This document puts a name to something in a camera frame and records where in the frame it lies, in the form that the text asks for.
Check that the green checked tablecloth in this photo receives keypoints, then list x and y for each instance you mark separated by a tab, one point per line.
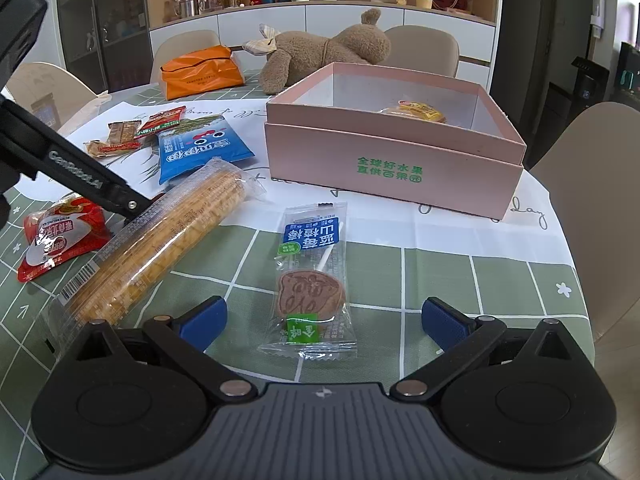
425	280

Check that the blue snack packet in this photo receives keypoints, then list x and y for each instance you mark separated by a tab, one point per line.
200	155

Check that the brown teddy bear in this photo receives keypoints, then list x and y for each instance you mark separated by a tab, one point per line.
310	50

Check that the small brown snack packet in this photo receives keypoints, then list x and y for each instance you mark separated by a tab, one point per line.
122	132

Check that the glass door cabinet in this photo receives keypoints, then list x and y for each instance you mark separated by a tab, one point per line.
100	20

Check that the pink cardboard box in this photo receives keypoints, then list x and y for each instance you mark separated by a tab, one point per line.
375	160

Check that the red white snack packet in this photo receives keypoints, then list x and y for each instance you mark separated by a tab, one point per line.
60	240

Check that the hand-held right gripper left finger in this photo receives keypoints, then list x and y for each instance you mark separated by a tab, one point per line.
205	322

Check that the small orange candy packet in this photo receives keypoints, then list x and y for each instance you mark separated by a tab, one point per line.
112	149

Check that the orange plastic bag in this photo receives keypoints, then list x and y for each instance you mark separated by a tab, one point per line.
200	75

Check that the yellow snack packet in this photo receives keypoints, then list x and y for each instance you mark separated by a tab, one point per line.
420	111

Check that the white printed cloth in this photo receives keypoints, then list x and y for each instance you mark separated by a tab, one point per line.
300	192

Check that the clear cracker roll packet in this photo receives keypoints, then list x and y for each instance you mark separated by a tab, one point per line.
175	230

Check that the white sideboard cabinet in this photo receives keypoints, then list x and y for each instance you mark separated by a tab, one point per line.
320	15

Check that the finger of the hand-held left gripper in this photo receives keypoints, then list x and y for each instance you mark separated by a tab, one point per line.
131	204

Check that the red green snack packet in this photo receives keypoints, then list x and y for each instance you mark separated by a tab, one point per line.
160	121

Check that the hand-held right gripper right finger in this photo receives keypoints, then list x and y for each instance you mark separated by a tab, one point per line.
445	322

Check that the blue label lollipop packet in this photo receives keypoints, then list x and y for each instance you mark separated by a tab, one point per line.
310	295

